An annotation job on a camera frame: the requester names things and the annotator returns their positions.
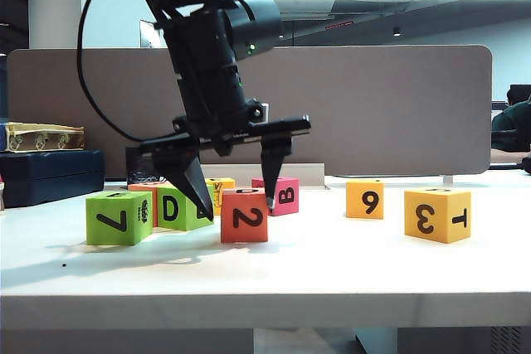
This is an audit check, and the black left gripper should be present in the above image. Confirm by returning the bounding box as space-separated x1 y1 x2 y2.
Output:
139 99 311 222

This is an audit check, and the yellow foam block alligator print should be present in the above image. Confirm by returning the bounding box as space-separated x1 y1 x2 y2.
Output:
204 177 236 206

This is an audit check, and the salmon foam block number 2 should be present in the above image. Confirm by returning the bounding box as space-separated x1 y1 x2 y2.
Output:
220 187 270 244

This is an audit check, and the green foam block number 7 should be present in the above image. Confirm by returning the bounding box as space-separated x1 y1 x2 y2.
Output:
85 191 154 246

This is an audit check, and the yellow foam block number 3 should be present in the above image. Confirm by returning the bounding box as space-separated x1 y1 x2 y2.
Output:
404 187 473 245

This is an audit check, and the green foam block letter D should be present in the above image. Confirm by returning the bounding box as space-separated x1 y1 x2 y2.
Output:
156 186 216 232

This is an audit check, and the pink foam block letter B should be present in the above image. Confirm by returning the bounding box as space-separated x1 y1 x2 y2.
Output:
251 177 300 217

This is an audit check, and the salmon foam block letter Y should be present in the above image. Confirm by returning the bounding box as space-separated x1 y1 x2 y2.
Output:
128 182 173 229

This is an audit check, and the black mug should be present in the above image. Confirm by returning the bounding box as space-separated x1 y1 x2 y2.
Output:
125 146 173 185

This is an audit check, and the yellow foam block number 9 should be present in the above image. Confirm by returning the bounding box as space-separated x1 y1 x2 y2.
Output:
345 178 386 221

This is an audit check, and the brown fabric desk divider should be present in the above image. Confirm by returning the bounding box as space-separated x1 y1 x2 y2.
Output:
7 45 494 177

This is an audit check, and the dark blue case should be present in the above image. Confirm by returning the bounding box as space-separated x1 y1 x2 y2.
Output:
0 148 106 209

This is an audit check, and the gold patterned cardboard box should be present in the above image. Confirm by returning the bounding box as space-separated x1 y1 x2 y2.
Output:
4 122 86 153

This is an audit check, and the person in green shirt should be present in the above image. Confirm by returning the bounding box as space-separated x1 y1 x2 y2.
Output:
491 84 531 154

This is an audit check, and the grey vented cabinet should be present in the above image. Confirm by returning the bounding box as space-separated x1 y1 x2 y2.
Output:
397 327 531 354

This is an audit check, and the framed wall sign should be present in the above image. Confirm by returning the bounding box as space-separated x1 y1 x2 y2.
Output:
139 19 165 49

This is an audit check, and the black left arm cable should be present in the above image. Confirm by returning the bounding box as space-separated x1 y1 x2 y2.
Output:
76 0 183 143

